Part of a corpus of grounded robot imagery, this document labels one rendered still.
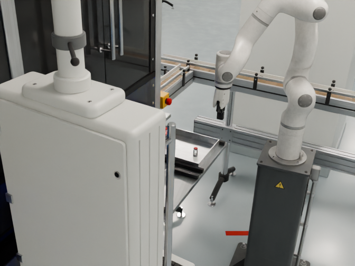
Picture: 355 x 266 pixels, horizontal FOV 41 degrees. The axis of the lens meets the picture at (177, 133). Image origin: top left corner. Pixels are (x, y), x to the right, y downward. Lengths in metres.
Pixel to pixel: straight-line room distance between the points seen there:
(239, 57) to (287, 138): 0.51
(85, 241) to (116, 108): 0.42
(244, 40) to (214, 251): 1.50
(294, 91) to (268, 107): 1.63
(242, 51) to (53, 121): 1.04
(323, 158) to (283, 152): 0.86
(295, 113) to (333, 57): 1.37
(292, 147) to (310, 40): 0.53
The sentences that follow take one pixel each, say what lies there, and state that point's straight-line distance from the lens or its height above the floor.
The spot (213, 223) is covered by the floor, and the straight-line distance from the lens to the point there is 3.29.
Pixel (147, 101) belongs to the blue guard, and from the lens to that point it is 2.39.
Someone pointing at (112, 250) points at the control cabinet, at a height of 1.16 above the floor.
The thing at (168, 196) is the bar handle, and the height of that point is 1.23.
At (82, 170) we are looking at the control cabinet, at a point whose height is 1.40.
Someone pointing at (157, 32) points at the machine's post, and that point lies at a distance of 2.36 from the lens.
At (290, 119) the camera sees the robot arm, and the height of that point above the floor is 1.10.
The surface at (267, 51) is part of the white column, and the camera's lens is 3.64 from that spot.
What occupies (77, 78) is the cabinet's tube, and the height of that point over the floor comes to 1.62.
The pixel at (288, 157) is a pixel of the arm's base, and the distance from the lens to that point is 2.38.
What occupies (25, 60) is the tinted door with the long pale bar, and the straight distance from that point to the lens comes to 1.62.
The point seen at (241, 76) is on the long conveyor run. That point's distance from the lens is 3.15.
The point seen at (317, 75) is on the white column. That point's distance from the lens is 3.61.
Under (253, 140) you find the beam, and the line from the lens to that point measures 3.27.
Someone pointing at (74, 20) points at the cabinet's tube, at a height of 1.77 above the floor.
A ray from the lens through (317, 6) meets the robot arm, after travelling 2.04.
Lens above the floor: 2.10
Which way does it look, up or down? 29 degrees down
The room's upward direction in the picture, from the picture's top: 2 degrees clockwise
